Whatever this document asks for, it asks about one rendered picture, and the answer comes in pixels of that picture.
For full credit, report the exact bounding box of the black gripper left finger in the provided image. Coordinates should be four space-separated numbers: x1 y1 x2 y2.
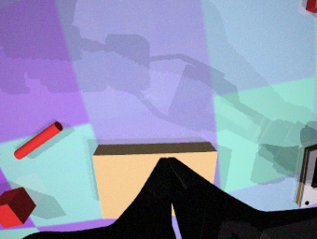
21 158 176 239

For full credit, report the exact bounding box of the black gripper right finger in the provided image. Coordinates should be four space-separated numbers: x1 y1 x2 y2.
167 157 317 239

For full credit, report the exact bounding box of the red cylinder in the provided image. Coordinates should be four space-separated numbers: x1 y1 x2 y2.
14 120 63 161

